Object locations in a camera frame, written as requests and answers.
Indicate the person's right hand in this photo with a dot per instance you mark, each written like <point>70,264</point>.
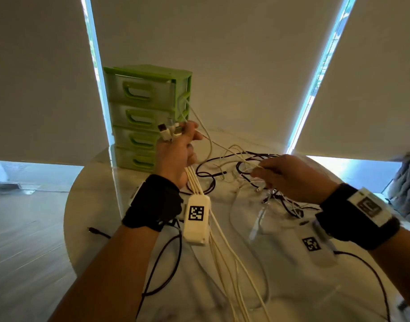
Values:
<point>295,177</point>

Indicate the person's left hand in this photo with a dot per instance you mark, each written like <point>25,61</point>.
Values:
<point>171,157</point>

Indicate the person's left thumb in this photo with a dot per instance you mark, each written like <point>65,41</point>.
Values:
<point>193,132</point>

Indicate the person's right fingers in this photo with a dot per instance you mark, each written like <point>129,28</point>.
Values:
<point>262,174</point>

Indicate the person's left forearm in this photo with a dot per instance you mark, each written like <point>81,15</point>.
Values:
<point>107,274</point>

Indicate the person's right forearm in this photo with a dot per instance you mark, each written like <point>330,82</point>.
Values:
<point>401,264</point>

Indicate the green plastic drawer unit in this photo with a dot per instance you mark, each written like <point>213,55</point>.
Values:
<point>144,110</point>

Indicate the white roller blind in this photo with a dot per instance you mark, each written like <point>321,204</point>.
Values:
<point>40,80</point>
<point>225,56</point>
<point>369,90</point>

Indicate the black left wrist band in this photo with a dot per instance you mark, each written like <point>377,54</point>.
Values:
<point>153,204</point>

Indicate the black wrist band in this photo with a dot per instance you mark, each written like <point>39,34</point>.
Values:
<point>345,217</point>
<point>153,204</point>

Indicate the black right wrist band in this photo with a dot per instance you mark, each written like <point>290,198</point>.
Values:
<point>345,217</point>

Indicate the white marker tag on band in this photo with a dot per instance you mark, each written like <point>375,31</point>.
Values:
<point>369,207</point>

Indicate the grey knitted blanket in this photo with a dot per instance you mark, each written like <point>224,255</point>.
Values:
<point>406,191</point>

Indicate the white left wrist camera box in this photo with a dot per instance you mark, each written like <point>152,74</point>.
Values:
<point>195,219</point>

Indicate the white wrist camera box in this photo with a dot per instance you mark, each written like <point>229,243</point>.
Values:
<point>195,219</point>
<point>314,243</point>

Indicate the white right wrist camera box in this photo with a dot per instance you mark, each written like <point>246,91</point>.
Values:
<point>314,243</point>

